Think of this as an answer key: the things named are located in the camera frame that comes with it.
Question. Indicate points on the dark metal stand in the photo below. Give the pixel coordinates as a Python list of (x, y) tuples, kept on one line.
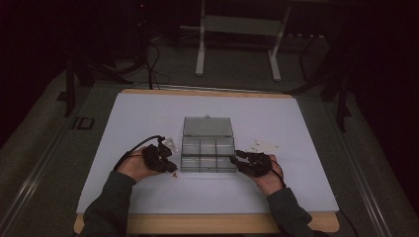
[(342, 98), (70, 85)]

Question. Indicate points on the person's left hand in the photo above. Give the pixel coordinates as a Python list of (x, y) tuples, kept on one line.
[(135, 168)]

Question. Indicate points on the wooden table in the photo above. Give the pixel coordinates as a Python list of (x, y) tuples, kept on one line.
[(197, 223)]

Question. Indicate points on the metal floor rail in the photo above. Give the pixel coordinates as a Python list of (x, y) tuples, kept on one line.
[(29, 184), (362, 177)]

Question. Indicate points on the white metal stand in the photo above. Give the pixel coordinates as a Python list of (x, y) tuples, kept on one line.
[(240, 26)]

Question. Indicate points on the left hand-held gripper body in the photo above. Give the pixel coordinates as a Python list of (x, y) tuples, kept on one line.
[(154, 158)]

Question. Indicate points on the white table mat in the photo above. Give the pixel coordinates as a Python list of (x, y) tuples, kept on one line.
[(210, 194)]

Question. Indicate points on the clear plastic compartment box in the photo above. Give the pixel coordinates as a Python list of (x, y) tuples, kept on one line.
[(208, 153)]

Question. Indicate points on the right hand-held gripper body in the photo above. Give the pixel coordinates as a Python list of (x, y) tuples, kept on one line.
[(257, 163)]

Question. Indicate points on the person's right hand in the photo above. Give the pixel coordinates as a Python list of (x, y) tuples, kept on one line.
[(271, 181)]

